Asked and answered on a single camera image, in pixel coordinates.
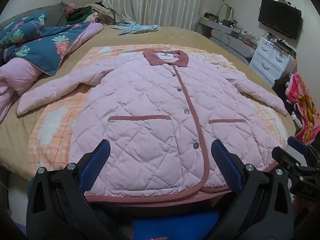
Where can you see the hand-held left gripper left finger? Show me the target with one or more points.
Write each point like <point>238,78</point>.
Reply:
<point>96,165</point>

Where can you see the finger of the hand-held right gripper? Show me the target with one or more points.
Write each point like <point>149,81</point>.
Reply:
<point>297,145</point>
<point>285,155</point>

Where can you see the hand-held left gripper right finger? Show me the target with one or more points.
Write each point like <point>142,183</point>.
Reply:
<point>226,167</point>

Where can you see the pink quilted jacket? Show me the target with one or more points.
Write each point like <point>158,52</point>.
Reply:
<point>140,105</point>

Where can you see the pile of clothes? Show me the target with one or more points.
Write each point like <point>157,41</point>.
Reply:
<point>100,12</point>

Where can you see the pink cartoon blanket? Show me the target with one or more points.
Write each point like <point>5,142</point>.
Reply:
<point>305,100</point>

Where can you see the orange plaid blanket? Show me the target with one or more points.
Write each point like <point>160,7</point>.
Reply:
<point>53,135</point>

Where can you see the black cloth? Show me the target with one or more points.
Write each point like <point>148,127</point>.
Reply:
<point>282,87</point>

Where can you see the blue cloth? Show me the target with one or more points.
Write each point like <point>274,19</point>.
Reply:
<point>175,225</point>

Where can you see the white drawer cabinet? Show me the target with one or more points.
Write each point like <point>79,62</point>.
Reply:
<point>265,55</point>

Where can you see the black flat device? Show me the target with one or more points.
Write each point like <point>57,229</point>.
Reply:
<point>286,48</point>

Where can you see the grey shelf unit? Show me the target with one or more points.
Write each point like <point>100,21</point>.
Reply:
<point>237,45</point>

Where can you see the blue floral quilt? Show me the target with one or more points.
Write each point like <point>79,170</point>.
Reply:
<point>45,47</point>

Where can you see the black television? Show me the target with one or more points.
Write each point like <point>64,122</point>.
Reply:
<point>280,17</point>

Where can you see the cluster of small items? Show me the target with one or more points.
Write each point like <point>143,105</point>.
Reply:
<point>235,27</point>

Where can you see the light blue garment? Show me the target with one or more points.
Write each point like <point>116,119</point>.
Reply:
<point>135,28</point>

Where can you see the tan bed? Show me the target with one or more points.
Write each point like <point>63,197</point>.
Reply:
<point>175,35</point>

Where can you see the grey headboard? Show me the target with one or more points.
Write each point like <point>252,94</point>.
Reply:
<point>53,15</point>

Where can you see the white striped curtain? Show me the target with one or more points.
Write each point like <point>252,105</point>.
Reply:
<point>155,0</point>

